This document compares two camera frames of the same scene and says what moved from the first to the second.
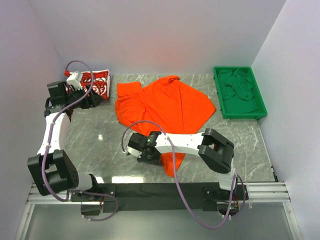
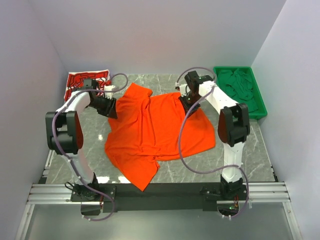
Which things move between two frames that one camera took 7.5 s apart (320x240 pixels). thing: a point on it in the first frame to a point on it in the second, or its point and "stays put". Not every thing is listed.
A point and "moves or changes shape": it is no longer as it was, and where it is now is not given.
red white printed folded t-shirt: (99, 81) stays put
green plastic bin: (239, 93) stays put
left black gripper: (89, 99) to (107, 107)
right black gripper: (133, 144) to (189, 106)
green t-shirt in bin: (237, 92) stays put
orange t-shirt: (168, 101) moves or changes shape
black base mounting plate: (160, 197) stays put
